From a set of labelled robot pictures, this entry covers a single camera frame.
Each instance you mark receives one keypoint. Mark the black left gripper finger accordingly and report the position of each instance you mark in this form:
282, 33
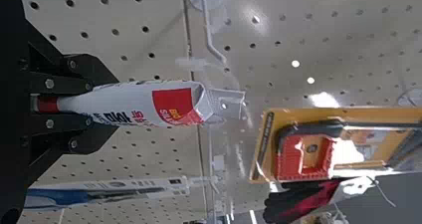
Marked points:
79, 137
79, 73

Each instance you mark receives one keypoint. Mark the red white glue tube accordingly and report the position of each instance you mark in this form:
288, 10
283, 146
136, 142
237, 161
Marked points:
132, 104

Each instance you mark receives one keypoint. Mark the blue scissors in white package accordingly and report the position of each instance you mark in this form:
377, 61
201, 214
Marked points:
99, 192

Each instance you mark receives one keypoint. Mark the white pegboard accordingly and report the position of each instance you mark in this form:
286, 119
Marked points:
132, 28

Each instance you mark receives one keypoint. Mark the white pegboard hook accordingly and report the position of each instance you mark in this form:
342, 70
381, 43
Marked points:
207, 5

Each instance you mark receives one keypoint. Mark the yellow packaged red tool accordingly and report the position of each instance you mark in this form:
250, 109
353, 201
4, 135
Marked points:
298, 157

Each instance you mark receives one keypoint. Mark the black red packaged item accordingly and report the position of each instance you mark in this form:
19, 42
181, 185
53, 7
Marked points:
298, 200

